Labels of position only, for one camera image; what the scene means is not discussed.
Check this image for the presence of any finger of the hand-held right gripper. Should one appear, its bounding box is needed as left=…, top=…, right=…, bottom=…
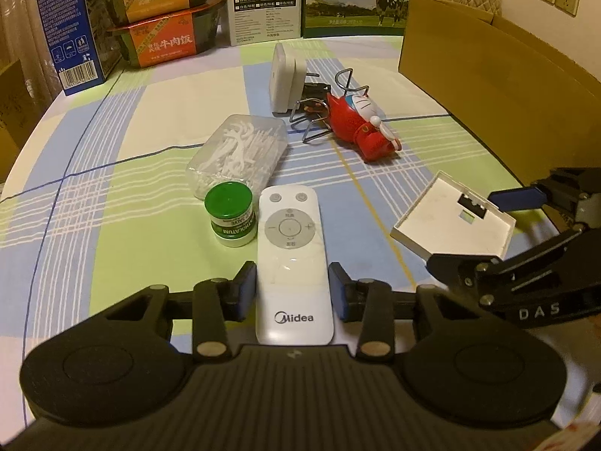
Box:
left=488, top=166, right=601, bottom=226
left=426, top=225, right=593, bottom=302

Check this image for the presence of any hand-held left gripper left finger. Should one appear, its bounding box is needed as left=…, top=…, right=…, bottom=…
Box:
left=101, top=260, right=258, bottom=362

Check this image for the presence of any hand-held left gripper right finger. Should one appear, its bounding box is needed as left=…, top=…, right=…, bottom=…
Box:
left=327, top=262, right=480, bottom=362

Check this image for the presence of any white remote control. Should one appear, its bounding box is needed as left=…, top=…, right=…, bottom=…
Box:
left=255, top=185, right=335, bottom=345

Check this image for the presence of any white plastic box lid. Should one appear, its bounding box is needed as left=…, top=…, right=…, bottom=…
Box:
left=390, top=170, right=517, bottom=260

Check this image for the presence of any large cardboard box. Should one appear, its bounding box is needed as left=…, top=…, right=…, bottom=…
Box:
left=398, top=0, right=601, bottom=184

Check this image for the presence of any white square night light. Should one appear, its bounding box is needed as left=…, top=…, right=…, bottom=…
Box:
left=269, top=42, right=307, bottom=114

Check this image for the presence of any green lidded ointment jar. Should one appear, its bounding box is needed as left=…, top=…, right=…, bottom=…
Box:
left=204, top=182, right=258, bottom=247

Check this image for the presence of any clear box of floss picks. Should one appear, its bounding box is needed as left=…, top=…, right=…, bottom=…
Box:
left=186, top=114, right=288, bottom=200

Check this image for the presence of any checked tablecloth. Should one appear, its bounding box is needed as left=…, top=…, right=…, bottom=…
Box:
left=0, top=33, right=601, bottom=451

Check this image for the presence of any red cartoon cat toy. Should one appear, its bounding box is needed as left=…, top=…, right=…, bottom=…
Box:
left=325, top=90, right=402, bottom=163

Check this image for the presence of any black plug adapter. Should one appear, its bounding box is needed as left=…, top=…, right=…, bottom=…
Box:
left=300, top=68, right=370, bottom=101

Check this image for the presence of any green milk box with cows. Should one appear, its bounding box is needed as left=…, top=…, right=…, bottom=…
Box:
left=300, top=0, right=426, bottom=38

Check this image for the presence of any orange label instant rice bowl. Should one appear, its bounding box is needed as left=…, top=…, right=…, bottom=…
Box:
left=106, top=0, right=227, bottom=69

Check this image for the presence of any brown cardboard carton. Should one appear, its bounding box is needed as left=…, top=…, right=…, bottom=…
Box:
left=0, top=59, right=42, bottom=184

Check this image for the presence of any white humidifier box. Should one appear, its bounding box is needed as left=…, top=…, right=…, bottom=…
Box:
left=225, top=0, right=304, bottom=48

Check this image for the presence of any blue milk carton box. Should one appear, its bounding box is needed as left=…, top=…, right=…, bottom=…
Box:
left=32, top=0, right=124, bottom=97

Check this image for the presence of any beige curtain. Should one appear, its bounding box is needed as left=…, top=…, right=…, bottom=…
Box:
left=0, top=0, right=53, bottom=99

